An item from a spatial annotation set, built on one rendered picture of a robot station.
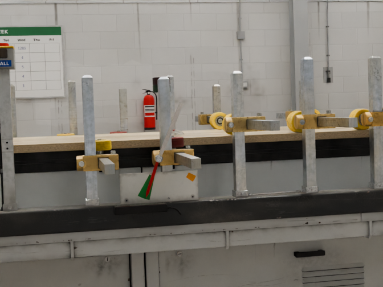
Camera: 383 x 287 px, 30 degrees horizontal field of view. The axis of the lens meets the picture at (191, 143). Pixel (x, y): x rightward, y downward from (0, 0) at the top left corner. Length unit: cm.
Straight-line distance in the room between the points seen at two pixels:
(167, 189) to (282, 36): 778
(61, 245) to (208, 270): 61
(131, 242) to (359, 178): 93
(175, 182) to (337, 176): 70
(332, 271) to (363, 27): 785
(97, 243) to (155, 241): 19
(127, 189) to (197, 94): 738
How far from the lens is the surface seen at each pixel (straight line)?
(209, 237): 245
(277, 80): 998
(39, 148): 252
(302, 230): 254
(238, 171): 242
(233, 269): 273
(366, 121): 256
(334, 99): 1026
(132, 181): 235
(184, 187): 237
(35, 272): 264
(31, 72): 948
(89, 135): 233
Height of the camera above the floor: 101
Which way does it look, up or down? 3 degrees down
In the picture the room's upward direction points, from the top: 2 degrees counter-clockwise
